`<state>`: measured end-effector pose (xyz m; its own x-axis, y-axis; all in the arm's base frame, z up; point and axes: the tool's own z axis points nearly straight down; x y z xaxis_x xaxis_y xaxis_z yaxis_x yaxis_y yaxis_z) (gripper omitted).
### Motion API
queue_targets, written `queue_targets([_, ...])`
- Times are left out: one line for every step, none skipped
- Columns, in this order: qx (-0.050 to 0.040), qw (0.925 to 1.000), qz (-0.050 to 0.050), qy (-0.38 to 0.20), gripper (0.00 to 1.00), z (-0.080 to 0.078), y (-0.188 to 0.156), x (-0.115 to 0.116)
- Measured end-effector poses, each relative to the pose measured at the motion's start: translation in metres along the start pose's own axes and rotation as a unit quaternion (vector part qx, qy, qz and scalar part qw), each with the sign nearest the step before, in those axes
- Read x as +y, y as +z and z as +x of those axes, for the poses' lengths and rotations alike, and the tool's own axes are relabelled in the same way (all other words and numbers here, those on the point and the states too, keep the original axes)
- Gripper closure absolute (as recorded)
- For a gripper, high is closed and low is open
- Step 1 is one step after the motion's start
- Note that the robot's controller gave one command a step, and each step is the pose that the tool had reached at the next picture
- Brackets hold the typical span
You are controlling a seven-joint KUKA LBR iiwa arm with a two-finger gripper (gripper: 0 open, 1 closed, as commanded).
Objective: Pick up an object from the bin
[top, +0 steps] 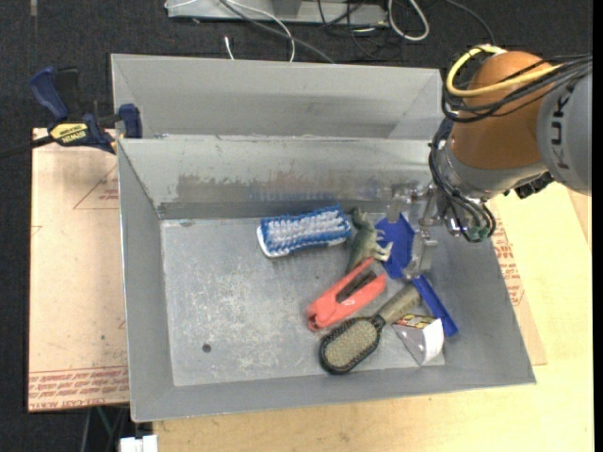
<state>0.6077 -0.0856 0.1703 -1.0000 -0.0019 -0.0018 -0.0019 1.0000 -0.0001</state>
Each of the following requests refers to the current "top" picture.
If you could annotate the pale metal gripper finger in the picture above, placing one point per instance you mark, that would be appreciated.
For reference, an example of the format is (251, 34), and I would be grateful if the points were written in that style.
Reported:
(394, 210)
(420, 257)

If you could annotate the blue plastic scraper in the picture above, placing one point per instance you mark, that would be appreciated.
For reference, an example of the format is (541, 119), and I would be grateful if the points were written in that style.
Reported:
(400, 243)

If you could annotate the green toy dinosaur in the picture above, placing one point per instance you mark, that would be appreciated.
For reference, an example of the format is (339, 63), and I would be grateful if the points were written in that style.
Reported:
(366, 245)

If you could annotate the red-orange stapler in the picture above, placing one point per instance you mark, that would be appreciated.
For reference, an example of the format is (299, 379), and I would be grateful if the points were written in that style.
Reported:
(346, 295)

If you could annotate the blue and white scrub brush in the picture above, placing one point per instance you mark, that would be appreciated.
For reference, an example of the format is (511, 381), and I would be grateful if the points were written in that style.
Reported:
(304, 231)

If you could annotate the grey metal bin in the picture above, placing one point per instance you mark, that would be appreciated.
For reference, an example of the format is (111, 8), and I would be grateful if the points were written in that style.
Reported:
(235, 290)

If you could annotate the brown cardboard board red print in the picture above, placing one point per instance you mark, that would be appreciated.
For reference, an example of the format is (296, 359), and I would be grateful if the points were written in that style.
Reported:
(75, 271)

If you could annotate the black cylinder on white bracket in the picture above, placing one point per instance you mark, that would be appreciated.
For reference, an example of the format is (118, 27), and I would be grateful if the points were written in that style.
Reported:
(453, 225)

